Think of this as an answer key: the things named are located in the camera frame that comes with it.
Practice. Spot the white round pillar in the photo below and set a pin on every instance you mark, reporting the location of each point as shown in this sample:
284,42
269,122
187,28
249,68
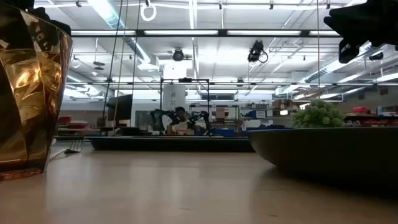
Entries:
174,97

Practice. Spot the black background robot arm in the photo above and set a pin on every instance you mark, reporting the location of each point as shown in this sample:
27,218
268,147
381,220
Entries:
202,119
160,119

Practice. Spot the green plant in white pot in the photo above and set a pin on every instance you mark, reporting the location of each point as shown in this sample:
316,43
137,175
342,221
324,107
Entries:
317,115

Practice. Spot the black flat monitor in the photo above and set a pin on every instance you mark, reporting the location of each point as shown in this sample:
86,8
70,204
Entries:
120,109

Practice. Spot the black overhead camera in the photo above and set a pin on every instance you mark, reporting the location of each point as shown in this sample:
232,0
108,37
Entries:
256,51

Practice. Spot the round black ceiling device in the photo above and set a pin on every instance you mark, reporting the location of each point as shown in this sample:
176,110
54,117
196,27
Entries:
178,55

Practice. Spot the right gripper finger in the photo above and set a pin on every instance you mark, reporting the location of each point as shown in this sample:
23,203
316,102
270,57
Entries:
349,51
332,20

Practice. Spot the red storage bin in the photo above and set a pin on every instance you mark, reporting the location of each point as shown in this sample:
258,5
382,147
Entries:
360,110

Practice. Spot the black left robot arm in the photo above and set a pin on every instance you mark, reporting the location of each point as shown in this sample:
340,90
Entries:
15,3

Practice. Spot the black background rig frame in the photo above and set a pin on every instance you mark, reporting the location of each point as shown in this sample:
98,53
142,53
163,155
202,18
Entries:
185,80

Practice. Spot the black round plate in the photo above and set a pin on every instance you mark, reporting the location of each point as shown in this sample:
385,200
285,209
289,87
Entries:
326,149

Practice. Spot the person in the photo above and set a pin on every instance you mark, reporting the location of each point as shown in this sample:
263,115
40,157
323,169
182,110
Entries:
182,124

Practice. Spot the dark rectangular tray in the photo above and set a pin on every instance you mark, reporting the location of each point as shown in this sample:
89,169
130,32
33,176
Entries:
171,143

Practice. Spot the silver metal fork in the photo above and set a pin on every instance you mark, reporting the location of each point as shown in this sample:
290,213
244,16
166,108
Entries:
74,147

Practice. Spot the black frame crossbeam with lights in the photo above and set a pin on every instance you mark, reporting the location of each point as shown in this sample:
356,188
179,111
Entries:
186,32

